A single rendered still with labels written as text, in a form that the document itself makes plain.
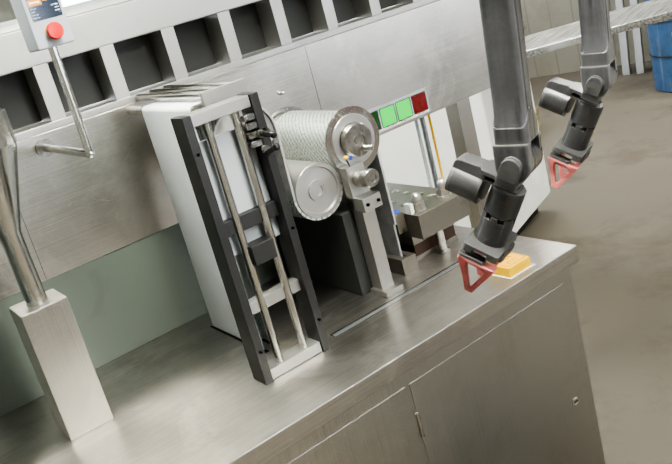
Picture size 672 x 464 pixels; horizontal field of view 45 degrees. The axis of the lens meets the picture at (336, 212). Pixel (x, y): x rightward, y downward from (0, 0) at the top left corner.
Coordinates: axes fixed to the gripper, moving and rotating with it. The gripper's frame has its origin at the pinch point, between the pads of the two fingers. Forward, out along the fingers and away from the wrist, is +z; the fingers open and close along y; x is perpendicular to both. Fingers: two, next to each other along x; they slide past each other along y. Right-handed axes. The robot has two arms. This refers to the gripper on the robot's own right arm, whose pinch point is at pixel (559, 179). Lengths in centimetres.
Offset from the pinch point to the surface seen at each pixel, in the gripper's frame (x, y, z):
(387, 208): -31.8, 16.0, 16.5
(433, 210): -23.0, 9.5, 15.6
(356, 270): -30.2, 29.3, 26.5
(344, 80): -64, -13, 5
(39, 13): -81, 73, -25
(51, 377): -61, 90, 36
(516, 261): 0.3, 16.6, 14.0
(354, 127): -41.5, 23.2, -3.2
